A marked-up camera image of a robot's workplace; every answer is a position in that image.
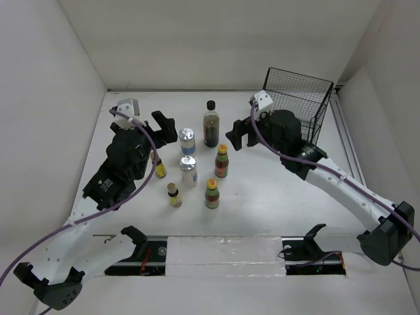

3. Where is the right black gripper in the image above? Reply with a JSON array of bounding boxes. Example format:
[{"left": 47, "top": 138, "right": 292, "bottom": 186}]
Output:
[{"left": 225, "top": 107, "right": 286, "bottom": 156}]

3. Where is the silver-lid shaker jar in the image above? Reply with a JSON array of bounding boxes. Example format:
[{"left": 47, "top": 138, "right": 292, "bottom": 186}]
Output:
[
  {"left": 178, "top": 127, "right": 196, "bottom": 156},
  {"left": 179, "top": 156, "right": 198, "bottom": 187}
]

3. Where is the tall dark sauce bottle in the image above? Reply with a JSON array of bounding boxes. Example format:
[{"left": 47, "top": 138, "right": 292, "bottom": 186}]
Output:
[{"left": 203, "top": 100, "right": 220, "bottom": 148}]

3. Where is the red chili sauce bottle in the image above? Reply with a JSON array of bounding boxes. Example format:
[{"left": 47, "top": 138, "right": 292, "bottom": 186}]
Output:
[
  {"left": 205, "top": 178, "right": 220, "bottom": 209},
  {"left": 215, "top": 144, "right": 229, "bottom": 178}
]

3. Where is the small yellow bottle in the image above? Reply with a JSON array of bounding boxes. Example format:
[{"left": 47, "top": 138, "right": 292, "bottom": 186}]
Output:
[
  {"left": 150, "top": 150, "right": 167, "bottom": 179},
  {"left": 167, "top": 182, "right": 182, "bottom": 207}
]

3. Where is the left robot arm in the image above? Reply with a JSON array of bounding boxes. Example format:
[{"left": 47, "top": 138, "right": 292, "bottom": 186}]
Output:
[{"left": 13, "top": 108, "right": 177, "bottom": 310}]

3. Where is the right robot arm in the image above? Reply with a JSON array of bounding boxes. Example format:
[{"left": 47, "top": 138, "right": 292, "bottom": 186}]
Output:
[{"left": 226, "top": 110, "right": 419, "bottom": 266}]

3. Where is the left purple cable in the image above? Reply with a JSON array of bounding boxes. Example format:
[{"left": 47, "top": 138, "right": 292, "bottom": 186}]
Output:
[{"left": 0, "top": 110, "right": 160, "bottom": 315}]

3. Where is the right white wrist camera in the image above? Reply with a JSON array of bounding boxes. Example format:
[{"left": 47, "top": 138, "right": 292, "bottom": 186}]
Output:
[{"left": 249, "top": 90, "right": 274, "bottom": 112}]

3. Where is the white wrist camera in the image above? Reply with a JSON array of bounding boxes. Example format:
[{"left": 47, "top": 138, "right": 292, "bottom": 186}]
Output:
[
  {"left": 112, "top": 98, "right": 140, "bottom": 129},
  {"left": 249, "top": 90, "right": 274, "bottom": 112}
]

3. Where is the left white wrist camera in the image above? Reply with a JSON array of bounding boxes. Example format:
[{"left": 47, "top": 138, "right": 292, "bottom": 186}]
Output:
[{"left": 112, "top": 98, "right": 140, "bottom": 129}]

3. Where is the black wire rack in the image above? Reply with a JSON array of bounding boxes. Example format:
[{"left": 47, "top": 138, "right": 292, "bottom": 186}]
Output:
[{"left": 262, "top": 67, "right": 334, "bottom": 144}]

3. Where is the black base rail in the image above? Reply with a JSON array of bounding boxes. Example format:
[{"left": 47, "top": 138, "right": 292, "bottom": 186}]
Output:
[{"left": 105, "top": 236, "right": 347, "bottom": 278}]

